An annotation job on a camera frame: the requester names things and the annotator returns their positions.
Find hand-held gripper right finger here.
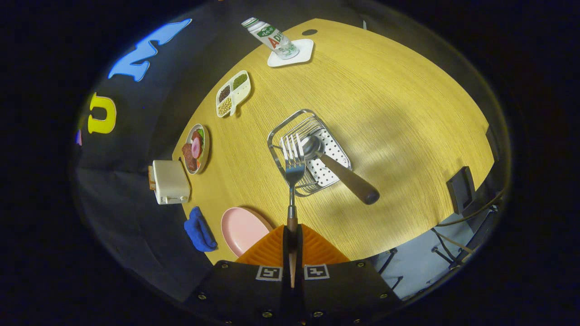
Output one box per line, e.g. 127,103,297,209
297,223,402,324

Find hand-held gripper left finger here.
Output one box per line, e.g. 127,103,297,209
193,224,290,324

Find wooden-handled metal fork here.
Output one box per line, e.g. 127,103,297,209
280,133,306,288

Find wooden-handled metal spoon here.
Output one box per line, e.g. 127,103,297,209
300,135,380,205

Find pink plate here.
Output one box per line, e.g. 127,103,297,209
221,207,275,258

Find blue cloth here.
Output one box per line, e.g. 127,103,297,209
184,206,218,253

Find grey food plate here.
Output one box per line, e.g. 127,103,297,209
182,124,210,175

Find white toaster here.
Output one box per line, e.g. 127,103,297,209
152,159,191,205

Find brown steak piece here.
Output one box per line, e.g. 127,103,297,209
182,143,198,172

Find white divided dish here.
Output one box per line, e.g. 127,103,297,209
216,70,252,118

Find black backdrop cloth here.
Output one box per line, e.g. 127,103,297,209
70,0,512,313

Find white square coaster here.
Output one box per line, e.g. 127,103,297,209
267,38,314,68

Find white green-capped drink bottle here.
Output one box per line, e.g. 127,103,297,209
241,17,300,60

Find metal wire basket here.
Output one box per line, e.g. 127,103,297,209
267,109,353,197

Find thin black cable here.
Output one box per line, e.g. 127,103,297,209
430,228,474,264

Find black table edge bracket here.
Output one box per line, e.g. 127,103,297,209
485,126,500,161
446,166,477,215

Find thick black cable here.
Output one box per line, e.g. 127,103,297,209
437,190,506,227

